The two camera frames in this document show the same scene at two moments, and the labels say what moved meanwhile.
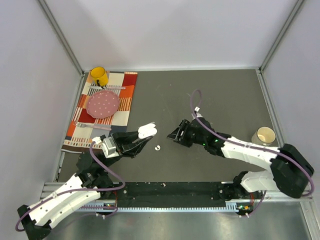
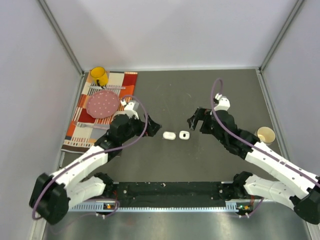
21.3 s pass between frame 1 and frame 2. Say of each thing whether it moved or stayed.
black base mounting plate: stayed
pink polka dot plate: stayed
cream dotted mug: stayed
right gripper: moved
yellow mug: stayed
